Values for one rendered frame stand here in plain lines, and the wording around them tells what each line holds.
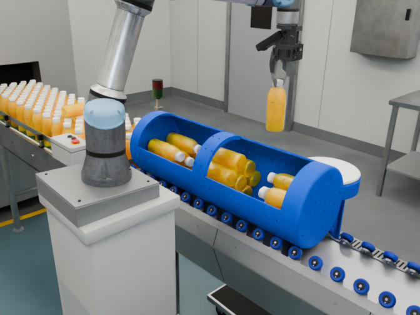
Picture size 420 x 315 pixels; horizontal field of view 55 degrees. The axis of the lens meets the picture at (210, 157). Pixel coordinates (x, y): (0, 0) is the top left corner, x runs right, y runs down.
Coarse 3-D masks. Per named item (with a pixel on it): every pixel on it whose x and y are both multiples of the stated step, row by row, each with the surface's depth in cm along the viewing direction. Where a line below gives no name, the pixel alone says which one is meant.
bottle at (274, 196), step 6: (264, 192) 138; (270, 192) 136; (276, 192) 134; (282, 192) 134; (264, 198) 139; (270, 198) 135; (276, 198) 134; (282, 198) 132; (270, 204) 137; (276, 204) 134
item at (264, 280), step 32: (192, 224) 163; (192, 256) 177; (224, 256) 152; (256, 256) 142; (320, 256) 136; (352, 256) 136; (256, 288) 149; (288, 288) 133; (320, 288) 126; (352, 288) 121; (384, 288) 122; (416, 288) 122
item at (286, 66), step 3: (282, 60) 146; (282, 63) 146; (285, 63) 146; (288, 63) 145; (282, 66) 146; (285, 66) 147; (288, 66) 146; (285, 69) 147; (288, 69) 146; (291, 69) 146; (294, 69) 145; (288, 72) 147; (291, 72) 146; (294, 72) 145; (288, 75) 147; (291, 75) 146; (294, 75) 146; (282, 78) 148; (285, 78) 149
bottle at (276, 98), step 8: (272, 88) 148; (280, 88) 147; (272, 96) 147; (280, 96) 147; (272, 104) 148; (280, 104) 148; (272, 112) 149; (280, 112) 149; (272, 120) 150; (280, 120) 150; (272, 128) 151; (280, 128) 152
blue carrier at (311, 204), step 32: (160, 128) 187; (192, 128) 185; (160, 160) 165; (256, 160) 165; (288, 160) 151; (192, 192) 160; (224, 192) 142; (256, 192) 164; (288, 192) 125; (320, 192) 128; (256, 224) 140; (288, 224) 125; (320, 224) 134
